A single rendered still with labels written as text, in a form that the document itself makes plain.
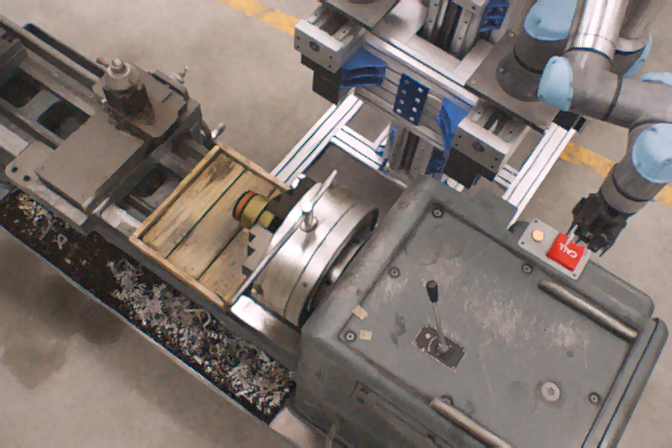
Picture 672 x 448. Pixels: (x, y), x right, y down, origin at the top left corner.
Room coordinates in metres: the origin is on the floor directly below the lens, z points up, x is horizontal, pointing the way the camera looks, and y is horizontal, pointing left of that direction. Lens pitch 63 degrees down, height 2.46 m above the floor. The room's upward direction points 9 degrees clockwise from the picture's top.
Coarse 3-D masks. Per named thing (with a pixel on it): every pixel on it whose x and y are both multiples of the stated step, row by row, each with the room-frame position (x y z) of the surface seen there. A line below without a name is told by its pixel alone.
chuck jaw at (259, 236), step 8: (256, 224) 0.64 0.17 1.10; (256, 232) 0.62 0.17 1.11; (264, 232) 0.62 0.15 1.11; (256, 240) 0.60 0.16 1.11; (264, 240) 0.60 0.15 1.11; (248, 248) 0.58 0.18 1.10; (256, 248) 0.58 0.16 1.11; (264, 248) 0.58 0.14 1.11; (256, 256) 0.56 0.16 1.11; (248, 264) 0.54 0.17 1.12; (256, 264) 0.54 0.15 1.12; (248, 272) 0.53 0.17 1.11; (256, 288) 0.50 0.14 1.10
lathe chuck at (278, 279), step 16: (336, 192) 0.69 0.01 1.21; (352, 192) 0.72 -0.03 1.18; (320, 208) 0.64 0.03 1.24; (336, 208) 0.65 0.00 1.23; (288, 224) 0.59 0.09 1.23; (320, 224) 0.60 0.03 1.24; (272, 240) 0.56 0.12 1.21; (288, 240) 0.56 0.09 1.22; (304, 240) 0.56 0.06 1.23; (320, 240) 0.57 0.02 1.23; (288, 256) 0.53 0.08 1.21; (304, 256) 0.53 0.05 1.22; (272, 272) 0.51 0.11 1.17; (288, 272) 0.51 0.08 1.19; (272, 288) 0.49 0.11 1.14; (288, 288) 0.48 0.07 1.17; (272, 304) 0.47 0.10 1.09
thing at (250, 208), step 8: (248, 192) 0.71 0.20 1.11; (240, 200) 0.69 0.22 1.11; (248, 200) 0.69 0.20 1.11; (256, 200) 0.69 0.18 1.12; (264, 200) 0.70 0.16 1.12; (240, 208) 0.67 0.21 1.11; (248, 208) 0.67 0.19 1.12; (256, 208) 0.67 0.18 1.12; (264, 208) 0.68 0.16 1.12; (232, 216) 0.67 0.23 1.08; (240, 216) 0.66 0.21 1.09; (248, 216) 0.66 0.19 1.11; (256, 216) 0.65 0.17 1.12; (264, 216) 0.66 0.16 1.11; (272, 216) 0.66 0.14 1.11; (248, 224) 0.64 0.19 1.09; (264, 224) 0.65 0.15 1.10; (272, 224) 0.67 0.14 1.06; (272, 232) 0.65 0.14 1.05
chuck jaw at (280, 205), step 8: (304, 184) 0.71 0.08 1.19; (312, 184) 0.72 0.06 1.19; (288, 192) 0.70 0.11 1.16; (296, 192) 0.70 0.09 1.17; (304, 192) 0.70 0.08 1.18; (272, 200) 0.69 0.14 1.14; (280, 200) 0.69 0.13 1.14; (288, 200) 0.69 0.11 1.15; (296, 200) 0.69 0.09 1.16; (272, 208) 0.68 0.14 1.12; (280, 208) 0.68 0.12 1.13; (288, 208) 0.67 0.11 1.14; (280, 216) 0.66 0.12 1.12
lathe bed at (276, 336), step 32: (32, 64) 1.15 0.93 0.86; (64, 64) 1.16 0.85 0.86; (0, 96) 1.10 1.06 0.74; (64, 96) 1.05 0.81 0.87; (0, 128) 0.92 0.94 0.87; (32, 128) 0.94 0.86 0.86; (64, 128) 1.02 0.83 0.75; (0, 160) 0.91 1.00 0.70; (160, 160) 0.90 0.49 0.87; (192, 160) 0.93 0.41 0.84; (160, 192) 0.82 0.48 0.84; (128, 224) 0.70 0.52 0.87; (192, 288) 0.59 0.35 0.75; (224, 320) 0.54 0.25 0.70; (256, 320) 0.50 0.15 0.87; (288, 320) 0.52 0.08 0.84; (288, 352) 0.44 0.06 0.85
